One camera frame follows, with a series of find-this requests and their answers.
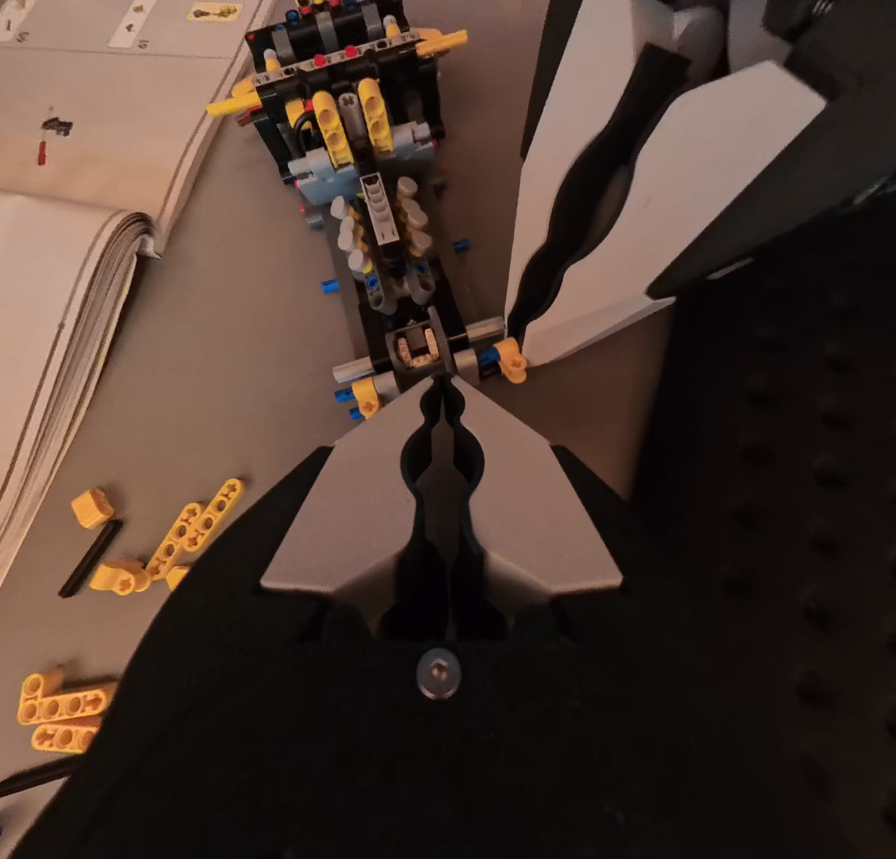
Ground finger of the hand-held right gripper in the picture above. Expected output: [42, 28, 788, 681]
[504, 0, 692, 343]
[521, 61, 827, 368]

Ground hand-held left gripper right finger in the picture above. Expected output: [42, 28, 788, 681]
[447, 375, 624, 615]

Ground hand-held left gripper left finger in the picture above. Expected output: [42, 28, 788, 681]
[260, 375, 445, 629]

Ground toy brick car chassis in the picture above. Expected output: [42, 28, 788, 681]
[206, 0, 506, 420]

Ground scattered yellow toy beams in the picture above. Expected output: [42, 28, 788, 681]
[17, 477, 246, 755]

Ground black toy axle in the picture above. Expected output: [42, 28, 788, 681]
[58, 519, 124, 600]

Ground dark dotted panel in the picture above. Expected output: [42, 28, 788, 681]
[623, 201, 896, 859]

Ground building instruction book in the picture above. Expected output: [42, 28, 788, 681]
[0, 0, 295, 587]

